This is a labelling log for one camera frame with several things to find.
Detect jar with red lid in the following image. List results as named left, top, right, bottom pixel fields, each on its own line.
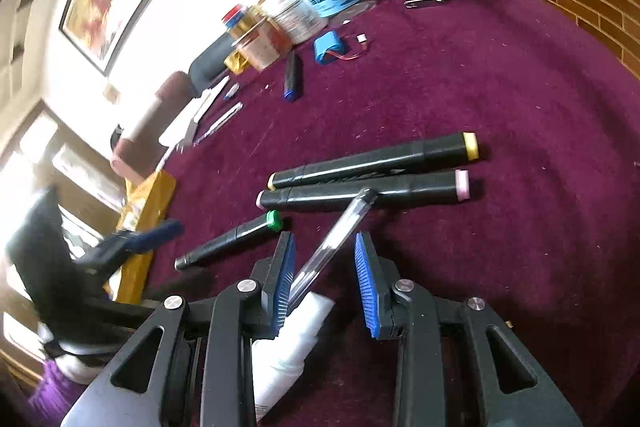
left=222, top=4, right=262, bottom=38

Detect clear ballpoint pen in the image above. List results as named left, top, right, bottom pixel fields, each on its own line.
left=192, top=101, right=245, bottom=148

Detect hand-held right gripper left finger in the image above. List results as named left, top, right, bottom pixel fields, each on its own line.
left=60, top=231, right=297, bottom=427

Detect white spray bottle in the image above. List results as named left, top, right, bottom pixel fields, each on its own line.
left=251, top=291, right=335, bottom=424

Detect black marker green caps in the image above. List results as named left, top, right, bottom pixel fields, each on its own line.
left=173, top=209, right=285, bottom=272

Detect clear gel pen black grip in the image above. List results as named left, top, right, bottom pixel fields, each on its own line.
left=289, top=187, right=380, bottom=309

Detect dark grey chair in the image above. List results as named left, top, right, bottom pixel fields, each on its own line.
left=188, top=38, right=237, bottom=91

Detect brown chair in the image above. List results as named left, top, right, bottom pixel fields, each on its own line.
left=110, top=70, right=192, bottom=178

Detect yellow packet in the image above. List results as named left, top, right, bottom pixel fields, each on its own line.
left=102, top=170, right=177, bottom=304

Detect person's left forearm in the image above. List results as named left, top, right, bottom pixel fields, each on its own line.
left=27, top=354, right=98, bottom=427

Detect clear orange plastic container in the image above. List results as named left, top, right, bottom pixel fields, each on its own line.
left=232, top=19, right=292, bottom=73

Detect blue battery pack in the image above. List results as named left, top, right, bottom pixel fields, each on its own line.
left=313, top=31, right=371, bottom=66

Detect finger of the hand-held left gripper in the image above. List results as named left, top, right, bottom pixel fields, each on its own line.
left=84, top=218, right=184, bottom=274

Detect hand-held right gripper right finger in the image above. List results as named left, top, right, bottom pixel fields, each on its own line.
left=353, top=231, right=584, bottom=427

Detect gold tape roll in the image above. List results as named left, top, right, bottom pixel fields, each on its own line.
left=223, top=51, right=251, bottom=76

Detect black marker blue cap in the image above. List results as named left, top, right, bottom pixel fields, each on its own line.
left=282, top=50, right=304, bottom=102

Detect black marker yellow caps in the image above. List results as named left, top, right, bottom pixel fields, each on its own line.
left=267, top=132, right=481, bottom=190

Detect white charger plug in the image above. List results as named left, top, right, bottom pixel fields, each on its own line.
left=152, top=75, right=231, bottom=172

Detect white plastic jar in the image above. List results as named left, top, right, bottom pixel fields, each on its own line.
left=259, top=0, right=329, bottom=46

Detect black marker pink caps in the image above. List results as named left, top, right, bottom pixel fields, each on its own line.
left=255, top=170, right=471, bottom=211

